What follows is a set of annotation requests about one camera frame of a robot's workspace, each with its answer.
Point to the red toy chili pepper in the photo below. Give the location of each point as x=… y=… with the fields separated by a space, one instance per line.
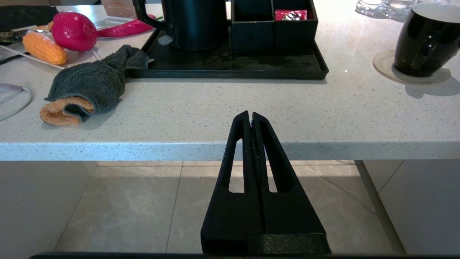
x=122 y=28

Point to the grey and orange towel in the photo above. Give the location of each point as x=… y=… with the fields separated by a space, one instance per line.
x=93 y=82

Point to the clear glass plate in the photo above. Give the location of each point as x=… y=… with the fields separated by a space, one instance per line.
x=10 y=104

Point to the red toy round fruit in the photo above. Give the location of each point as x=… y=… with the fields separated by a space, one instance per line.
x=73 y=30

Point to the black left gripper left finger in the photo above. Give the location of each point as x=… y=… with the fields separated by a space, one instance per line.
x=230 y=216

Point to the orange toy corn cob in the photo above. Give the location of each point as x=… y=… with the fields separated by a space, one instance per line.
x=43 y=46

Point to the black mug white inside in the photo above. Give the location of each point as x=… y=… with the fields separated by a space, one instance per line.
x=417 y=46

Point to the water bottle red label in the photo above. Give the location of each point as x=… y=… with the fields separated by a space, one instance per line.
x=400 y=7
x=433 y=1
x=370 y=6

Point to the round beige coaster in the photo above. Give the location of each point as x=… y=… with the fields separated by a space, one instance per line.
x=382 y=68

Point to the small red packet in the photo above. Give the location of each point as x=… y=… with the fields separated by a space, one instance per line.
x=291 y=15

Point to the thin wooden skewer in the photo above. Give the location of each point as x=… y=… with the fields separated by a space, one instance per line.
x=96 y=54
x=36 y=59

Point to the dark snack packet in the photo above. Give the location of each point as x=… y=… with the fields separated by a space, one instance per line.
x=12 y=36

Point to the black compartment organizer box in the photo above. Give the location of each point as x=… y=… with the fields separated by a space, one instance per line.
x=273 y=36

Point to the black serving tray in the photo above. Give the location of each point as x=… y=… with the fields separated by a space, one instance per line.
x=273 y=66

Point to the black electric kettle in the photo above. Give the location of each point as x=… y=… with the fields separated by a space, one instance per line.
x=197 y=25

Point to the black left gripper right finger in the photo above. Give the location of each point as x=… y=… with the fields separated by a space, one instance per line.
x=287 y=216

